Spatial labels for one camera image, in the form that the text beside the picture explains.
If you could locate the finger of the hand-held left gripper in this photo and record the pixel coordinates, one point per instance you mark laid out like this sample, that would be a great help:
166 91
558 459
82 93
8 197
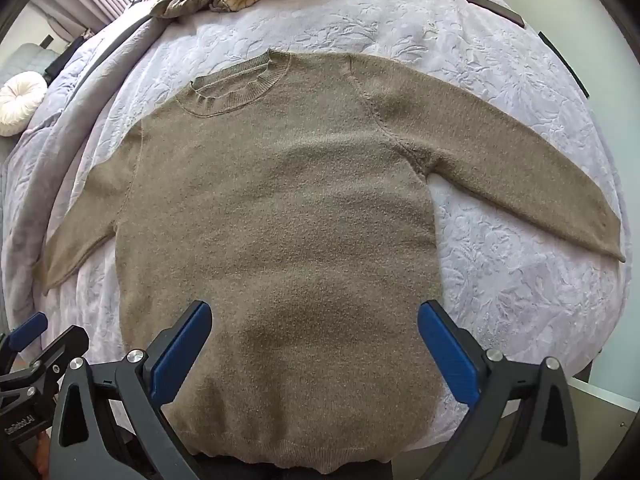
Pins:
25 330
65 345

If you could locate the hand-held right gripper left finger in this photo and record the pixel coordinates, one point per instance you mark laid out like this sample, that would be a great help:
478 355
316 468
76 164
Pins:
182 355

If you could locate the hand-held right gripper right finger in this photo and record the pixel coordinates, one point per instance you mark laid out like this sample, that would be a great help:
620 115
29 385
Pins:
447 355

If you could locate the brown knit sweater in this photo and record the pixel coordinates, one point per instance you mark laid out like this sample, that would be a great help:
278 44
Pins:
300 210

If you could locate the light wooden furniture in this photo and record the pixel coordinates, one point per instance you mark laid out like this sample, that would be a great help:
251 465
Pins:
605 410

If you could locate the white round pillow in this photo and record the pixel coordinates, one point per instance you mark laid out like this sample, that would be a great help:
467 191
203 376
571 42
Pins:
20 102

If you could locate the grey cushion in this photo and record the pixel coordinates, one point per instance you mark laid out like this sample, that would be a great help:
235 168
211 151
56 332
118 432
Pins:
20 57

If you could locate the black bar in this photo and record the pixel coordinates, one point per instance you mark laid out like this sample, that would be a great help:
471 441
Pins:
62 57

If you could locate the lavender embossed blanket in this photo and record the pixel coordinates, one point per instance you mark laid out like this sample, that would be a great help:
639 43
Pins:
450 60

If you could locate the black strip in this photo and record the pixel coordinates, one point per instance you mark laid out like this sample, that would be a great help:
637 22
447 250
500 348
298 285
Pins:
565 62

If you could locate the black box with brown edge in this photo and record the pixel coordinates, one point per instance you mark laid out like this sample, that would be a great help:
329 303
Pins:
495 9

